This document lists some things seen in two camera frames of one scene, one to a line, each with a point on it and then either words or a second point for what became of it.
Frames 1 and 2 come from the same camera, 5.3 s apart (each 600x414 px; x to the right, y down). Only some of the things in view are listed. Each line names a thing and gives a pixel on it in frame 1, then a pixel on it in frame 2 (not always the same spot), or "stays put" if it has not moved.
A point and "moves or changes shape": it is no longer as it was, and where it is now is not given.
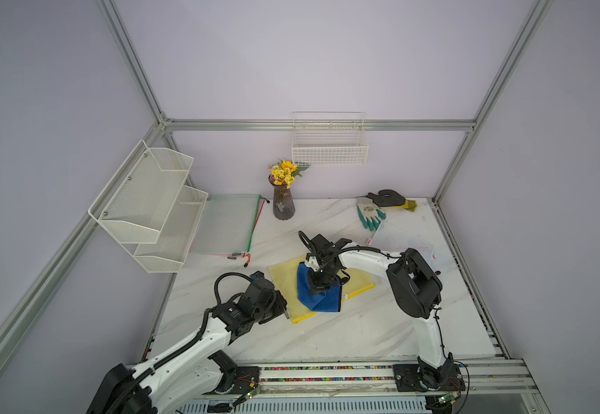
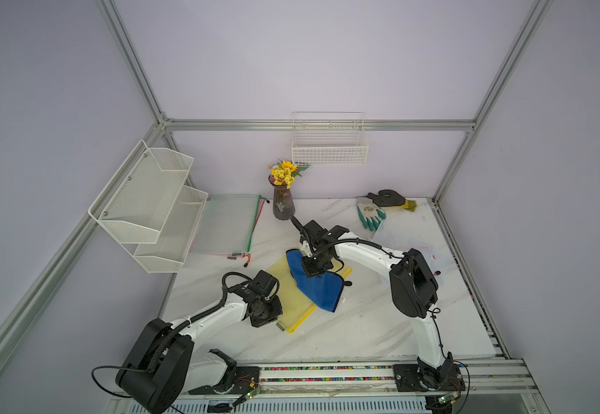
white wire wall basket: x=329 y=138 stays put
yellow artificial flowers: x=284 y=172 stays put
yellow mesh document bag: x=284 y=275 moves or changes shape
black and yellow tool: x=391 y=198 stays put
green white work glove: x=371 y=216 stays put
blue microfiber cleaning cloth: x=328 y=301 moves or changes shape
